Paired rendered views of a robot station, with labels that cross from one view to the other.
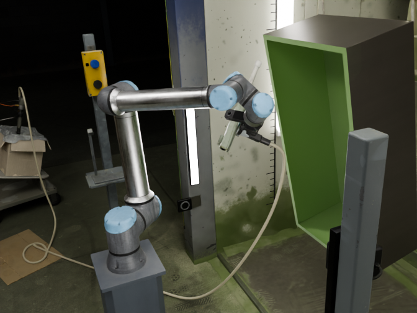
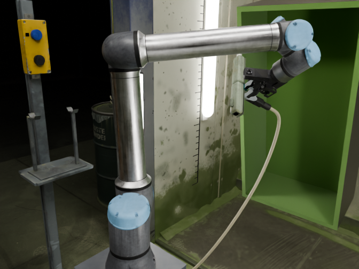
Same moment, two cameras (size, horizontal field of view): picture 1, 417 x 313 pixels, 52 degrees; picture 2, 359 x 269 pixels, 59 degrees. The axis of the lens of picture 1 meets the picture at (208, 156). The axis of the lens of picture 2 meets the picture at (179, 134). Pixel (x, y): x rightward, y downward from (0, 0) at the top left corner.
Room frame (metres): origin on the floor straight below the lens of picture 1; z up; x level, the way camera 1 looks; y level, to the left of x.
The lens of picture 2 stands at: (0.79, 0.72, 1.48)
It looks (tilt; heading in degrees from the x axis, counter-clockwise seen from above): 17 degrees down; 334
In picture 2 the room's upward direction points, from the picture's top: 1 degrees clockwise
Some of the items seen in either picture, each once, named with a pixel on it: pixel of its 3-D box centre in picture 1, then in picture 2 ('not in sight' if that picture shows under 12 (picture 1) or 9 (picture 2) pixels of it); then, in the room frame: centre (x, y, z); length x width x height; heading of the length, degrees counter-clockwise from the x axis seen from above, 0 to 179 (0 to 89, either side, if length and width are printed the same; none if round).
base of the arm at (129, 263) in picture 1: (125, 253); (130, 254); (1.76, 0.43, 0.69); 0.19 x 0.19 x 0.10
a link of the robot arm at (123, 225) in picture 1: (123, 228); (129, 221); (1.77, 0.42, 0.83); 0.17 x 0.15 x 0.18; 155
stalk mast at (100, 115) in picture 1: (107, 162); (42, 156); (2.62, 0.67, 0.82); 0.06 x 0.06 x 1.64; 22
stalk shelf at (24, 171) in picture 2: (113, 175); (56, 169); (2.49, 0.61, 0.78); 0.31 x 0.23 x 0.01; 112
